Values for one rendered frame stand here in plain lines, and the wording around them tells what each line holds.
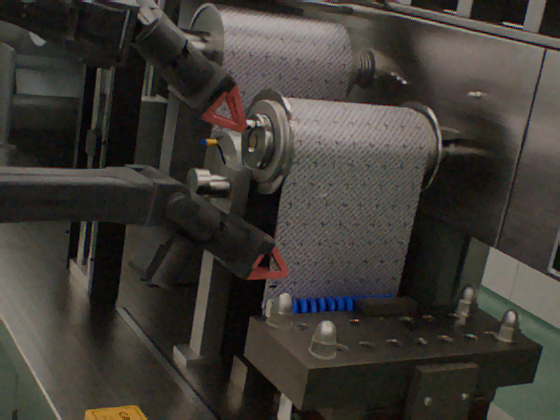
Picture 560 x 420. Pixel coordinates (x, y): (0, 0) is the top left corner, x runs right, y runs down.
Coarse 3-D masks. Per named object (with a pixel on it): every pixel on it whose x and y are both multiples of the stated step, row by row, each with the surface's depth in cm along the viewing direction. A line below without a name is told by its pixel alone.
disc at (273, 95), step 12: (264, 96) 128; (276, 96) 125; (288, 108) 123; (288, 120) 123; (288, 132) 123; (288, 144) 123; (288, 156) 123; (288, 168) 123; (252, 180) 132; (276, 180) 126; (264, 192) 129
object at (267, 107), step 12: (252, 108) 130; (264, 108) 127; (276, 108) 124; (276, 120) 124; (276, 132) 124; (276, 144) 124; (276, 156) 124; (252, 168) 130; (264, 168) 127; (276, 168) 124; (264, 180) 127
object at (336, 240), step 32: (288, 192) 125; (320, 192) 128; (352, 192) 130; (384, 192) 133; (416, 192) 136; (288, 224) 127; (320, 224) 130; (352, 224) 132; (384, 224) 135; (288, 256) 129; (320, 256) 132; (352, 256) 135; (384, 256) 138; (288, 288) 131; (320, 288) 134; (352, 288) 137; (384, 288) 140
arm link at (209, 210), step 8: (192, 192) 118; (200, 200) 118; (208, 208) 118; (216, 208) 120; (200, 216) 117; (208, 216) 118; (216, 216) 119; (192, 224) 117; (200, 224) 117; (208, 224) 118; (216, 224) 119; (184, 232) 118; (192, 232) 118; (200, 232) 118; (208, 232) 118; (176, 240) 117; (192, 240) 119; (200, 240) 119; (184, 248) 118
